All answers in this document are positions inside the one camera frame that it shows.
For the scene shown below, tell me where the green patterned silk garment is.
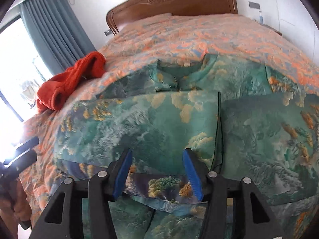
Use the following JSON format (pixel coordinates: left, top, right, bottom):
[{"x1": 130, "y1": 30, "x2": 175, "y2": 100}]
[{"x1": 53, "y1": 55, "x2": 318, "y2": 238}]

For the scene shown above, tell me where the person's left hand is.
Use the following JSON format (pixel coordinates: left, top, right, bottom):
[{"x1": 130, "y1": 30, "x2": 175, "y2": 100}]
[{"x1": 1, "y1": 179, "x2": 32, "y2": 225}]

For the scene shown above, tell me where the orange fleece garment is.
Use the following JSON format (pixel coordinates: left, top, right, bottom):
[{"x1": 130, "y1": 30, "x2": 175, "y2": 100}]
[{"x1": 36, "y1": 51, "x2": 106, "y2": 113}]

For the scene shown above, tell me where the blue-grey curtain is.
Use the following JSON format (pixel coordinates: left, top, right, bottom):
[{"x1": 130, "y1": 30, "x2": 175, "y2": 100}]
[{"x1": 20, "y1": 0, "x2": 95, "y2": 75}]

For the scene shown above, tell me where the orange floral bed quilt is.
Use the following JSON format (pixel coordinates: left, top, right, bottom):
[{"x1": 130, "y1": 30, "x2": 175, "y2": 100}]
[{"x1": 20, "y1": 14, "x2": 318, "y2": 223}]

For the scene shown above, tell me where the wooden nightstand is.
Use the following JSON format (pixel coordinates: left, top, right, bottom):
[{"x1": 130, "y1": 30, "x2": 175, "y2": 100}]
[{"x1": 262, "y1": 24, "x2": 283, "y2": 37}]

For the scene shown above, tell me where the white wardrobe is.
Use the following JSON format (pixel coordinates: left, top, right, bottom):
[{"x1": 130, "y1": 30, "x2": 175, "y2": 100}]
[{"x1": 276, "y1": 0, "x2": 318, "y2": 64}]

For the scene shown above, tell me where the small bottle on nightstand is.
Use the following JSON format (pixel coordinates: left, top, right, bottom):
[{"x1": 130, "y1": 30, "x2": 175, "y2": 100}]
[{"x1": 258, "y1": 10, "x2": 264, "y2": 25}]

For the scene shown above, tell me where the brown wooden headboard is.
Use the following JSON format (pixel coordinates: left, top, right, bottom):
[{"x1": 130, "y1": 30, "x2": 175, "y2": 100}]
[{"x1": 106, "y1": 0, "x2": 238, "y2": 35}]

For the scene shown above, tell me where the wall socket left of bed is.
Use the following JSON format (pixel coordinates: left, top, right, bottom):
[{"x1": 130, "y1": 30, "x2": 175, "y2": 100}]
[{"x1": 104, "y1": 29, "x2": 112, "y2": 36}]

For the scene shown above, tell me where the grey wall switch panel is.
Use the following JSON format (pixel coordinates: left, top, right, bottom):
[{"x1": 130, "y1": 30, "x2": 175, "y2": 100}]
[{"x1": 248, "y1": 1, "x2": 261, "y2": 10}]

